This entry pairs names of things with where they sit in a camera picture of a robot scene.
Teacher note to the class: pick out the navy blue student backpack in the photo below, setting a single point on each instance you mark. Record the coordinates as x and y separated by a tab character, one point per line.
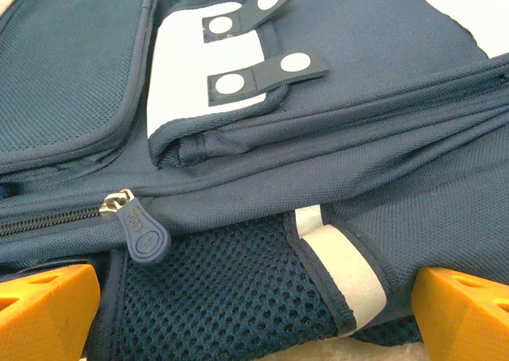
358	146

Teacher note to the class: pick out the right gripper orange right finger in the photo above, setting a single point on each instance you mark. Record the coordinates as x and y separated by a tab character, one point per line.
465	321

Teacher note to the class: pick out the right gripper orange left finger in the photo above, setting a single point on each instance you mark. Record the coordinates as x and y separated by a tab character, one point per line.
43	317

